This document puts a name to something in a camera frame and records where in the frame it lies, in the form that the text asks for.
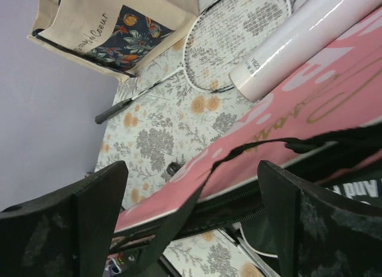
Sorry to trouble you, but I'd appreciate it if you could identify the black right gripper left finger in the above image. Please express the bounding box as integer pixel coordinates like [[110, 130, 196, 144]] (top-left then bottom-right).
[[1, 161, 128, 276]]

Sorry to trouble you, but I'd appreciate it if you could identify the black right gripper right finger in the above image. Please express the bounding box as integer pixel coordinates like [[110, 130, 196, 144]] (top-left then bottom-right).
[[258, 161, 381, 276]]

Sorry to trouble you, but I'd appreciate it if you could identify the black racket cover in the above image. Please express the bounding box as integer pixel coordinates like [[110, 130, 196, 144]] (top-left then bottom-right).
[[232, 121, 382, 257]]

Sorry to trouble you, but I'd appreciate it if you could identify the pink racket cover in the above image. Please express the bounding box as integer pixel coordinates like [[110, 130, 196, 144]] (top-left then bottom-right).
[[109, 5, 382, 257]]

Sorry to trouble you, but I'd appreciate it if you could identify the white shuttlecock tube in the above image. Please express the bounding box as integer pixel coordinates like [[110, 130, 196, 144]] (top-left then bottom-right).
[[229, 0, 381, 102]]

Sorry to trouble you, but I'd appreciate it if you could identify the beige canvas tote bag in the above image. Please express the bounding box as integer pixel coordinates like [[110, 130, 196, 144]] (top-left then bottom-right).
[[29, 0, 199, 81]]

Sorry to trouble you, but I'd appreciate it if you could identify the black frame badminton racket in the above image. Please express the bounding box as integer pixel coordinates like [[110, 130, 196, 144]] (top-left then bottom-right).
[[95, 0, 292, 125]]

